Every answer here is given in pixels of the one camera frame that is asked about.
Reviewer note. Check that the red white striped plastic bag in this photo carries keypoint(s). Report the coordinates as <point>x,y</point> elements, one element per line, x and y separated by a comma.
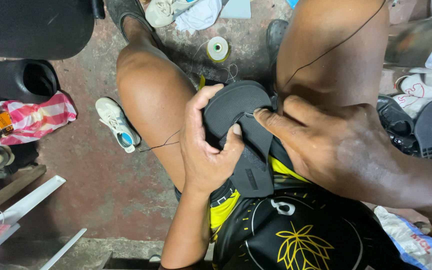
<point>39,116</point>

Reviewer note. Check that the shiny black leather shoe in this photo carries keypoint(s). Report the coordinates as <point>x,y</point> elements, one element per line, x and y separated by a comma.
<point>394,120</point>

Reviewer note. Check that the person's left hand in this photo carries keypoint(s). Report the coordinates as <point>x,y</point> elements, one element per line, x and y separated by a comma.
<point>201,157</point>

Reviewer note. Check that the black shoe sole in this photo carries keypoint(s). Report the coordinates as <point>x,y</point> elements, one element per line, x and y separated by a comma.
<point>430,127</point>

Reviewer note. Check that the metal sewing needle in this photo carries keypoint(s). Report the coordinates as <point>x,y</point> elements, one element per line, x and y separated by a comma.
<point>249,114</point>

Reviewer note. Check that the person's leg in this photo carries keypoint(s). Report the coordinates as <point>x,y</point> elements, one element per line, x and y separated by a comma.
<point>152,93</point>
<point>332,56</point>

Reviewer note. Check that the long black thread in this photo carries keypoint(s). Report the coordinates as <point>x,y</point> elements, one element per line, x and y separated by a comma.
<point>328,48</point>

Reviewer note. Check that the narrow white plastic strip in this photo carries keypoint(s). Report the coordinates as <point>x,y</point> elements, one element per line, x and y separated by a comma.
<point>64,248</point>

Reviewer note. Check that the person's right leg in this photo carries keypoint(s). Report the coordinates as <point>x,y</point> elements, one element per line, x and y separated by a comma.
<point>332,56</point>

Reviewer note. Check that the short black thread end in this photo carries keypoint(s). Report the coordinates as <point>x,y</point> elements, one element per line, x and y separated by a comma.
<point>163,144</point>

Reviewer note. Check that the black worn sandal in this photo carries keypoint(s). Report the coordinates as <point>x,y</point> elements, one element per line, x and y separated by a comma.
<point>276,37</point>
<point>120,9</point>

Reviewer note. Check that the white cloth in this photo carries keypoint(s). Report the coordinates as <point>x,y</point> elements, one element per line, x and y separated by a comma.
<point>199,17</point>

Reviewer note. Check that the black yellow jersey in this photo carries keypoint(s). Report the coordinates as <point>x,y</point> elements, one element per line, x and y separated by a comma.
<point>298,232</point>

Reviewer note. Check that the white sneaker with blue insole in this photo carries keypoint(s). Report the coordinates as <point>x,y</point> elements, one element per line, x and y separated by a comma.
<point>114,120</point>

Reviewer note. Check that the spool of pale thread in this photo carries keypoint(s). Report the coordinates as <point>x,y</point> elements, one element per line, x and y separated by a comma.
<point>218,48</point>

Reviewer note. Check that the black ribbed rubber boot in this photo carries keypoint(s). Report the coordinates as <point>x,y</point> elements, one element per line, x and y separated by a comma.
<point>6,80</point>

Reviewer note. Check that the pale grey board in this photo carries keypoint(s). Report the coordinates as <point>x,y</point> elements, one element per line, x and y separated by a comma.
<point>236,8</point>

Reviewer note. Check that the black flip-flop sandal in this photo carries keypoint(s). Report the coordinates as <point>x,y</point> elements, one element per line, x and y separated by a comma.
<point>246,112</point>

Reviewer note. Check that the black worn left sandal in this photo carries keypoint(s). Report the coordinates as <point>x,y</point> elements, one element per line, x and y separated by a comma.
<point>120,9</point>

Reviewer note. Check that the dark metal sheet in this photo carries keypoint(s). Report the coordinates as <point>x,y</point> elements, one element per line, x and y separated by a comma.
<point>411,43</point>

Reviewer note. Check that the black worn right sandal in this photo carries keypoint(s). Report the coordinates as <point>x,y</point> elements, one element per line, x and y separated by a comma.
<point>276,37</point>

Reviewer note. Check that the person's right hand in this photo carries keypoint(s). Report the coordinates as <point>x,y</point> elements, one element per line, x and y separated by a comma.
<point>336,150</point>

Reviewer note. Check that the cream white sneaker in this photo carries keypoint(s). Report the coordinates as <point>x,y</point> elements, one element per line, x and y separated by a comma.
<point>159,13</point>

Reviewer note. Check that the black padded seat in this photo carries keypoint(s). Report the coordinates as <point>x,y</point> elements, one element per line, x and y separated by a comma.
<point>32,26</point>

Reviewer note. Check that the person's left leg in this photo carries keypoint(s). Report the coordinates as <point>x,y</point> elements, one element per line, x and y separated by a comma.
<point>152,93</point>

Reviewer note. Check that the white blue woven sack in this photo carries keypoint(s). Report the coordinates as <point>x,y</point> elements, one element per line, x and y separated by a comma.
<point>407,236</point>

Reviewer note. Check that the wooden plank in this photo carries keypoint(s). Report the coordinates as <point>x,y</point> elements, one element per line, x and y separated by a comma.
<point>9,191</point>

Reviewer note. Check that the loose white thread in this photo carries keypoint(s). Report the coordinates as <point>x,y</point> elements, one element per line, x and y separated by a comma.
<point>231,73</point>

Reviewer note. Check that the wide white plastic strip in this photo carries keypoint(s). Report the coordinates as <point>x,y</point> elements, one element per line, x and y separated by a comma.
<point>28,200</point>

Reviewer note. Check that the white shoe with red print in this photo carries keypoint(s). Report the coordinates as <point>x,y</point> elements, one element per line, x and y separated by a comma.
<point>422,93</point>

